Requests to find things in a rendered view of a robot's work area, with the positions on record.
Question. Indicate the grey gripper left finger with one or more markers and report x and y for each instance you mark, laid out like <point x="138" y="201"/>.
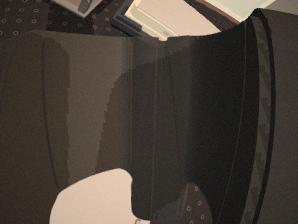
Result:
<point x="73" y="106"/>

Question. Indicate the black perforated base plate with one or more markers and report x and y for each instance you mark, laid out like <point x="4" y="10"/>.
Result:
<point x="20" y="16"/>

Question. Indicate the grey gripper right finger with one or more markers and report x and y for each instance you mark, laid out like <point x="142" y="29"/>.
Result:
<point x="229" y="122"/>

